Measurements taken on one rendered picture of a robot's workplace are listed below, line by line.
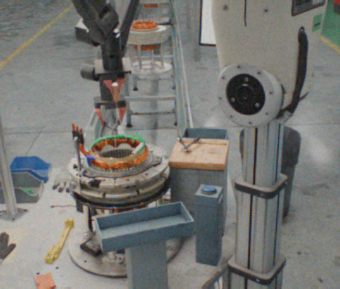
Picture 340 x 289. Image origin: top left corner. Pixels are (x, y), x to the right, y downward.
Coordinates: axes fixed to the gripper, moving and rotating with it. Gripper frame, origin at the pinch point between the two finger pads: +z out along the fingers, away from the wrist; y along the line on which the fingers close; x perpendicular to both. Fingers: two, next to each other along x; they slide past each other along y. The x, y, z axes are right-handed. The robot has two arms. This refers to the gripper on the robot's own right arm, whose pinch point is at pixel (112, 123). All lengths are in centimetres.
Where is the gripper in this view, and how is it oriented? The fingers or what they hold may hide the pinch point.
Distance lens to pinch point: 167.8
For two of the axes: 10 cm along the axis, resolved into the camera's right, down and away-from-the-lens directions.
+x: 2.1, 4.1, -8.9
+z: 0.4, 9.0, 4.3
